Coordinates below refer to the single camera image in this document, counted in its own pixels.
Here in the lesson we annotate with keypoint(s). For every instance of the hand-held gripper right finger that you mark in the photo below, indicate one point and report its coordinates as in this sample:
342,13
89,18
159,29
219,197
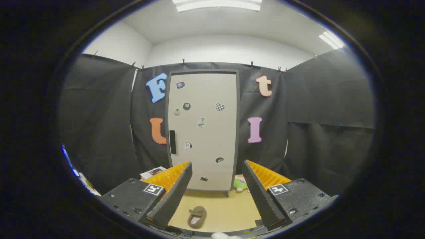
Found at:
260,199

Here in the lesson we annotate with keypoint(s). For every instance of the ceiling light panel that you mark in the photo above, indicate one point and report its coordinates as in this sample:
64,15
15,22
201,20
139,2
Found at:
330,39
217,5

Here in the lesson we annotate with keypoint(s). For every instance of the blue printed box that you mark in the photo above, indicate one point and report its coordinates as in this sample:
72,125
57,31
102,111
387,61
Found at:
68,159

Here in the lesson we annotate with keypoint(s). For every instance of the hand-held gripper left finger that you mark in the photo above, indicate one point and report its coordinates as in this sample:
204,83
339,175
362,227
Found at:
176,196

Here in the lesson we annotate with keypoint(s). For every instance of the brown fuzzy shoe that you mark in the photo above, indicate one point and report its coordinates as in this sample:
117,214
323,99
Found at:
197,217

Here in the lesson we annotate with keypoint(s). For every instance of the grey shoe cabinet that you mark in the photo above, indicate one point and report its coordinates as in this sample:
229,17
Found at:
238,126

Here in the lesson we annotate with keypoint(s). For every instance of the stack of books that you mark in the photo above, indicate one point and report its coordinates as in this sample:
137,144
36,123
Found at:
152,172

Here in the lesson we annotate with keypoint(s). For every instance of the green and pink plush toy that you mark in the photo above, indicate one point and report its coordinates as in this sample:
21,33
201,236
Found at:
239,184

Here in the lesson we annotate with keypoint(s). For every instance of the white shoe cabinet door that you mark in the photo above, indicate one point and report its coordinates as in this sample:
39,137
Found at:
202,132

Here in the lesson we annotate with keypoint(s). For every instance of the white tray with small items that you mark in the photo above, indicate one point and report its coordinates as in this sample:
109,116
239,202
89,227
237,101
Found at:
89,187

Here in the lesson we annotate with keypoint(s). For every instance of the black backdrop cloth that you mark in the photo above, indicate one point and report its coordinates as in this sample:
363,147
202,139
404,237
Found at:
315,132

